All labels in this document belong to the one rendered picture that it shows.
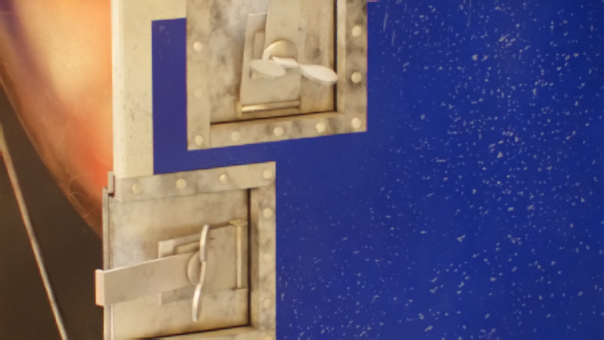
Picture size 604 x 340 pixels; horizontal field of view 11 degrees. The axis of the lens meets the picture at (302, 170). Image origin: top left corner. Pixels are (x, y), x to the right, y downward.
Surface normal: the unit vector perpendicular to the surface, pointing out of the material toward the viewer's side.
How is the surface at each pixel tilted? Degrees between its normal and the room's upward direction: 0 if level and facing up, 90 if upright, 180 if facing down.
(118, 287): 90
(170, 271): 90
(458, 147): 90
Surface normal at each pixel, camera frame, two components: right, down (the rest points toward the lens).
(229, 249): 0.68, 0.17
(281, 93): 0.43, 0.44
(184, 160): 0.44, 0.21
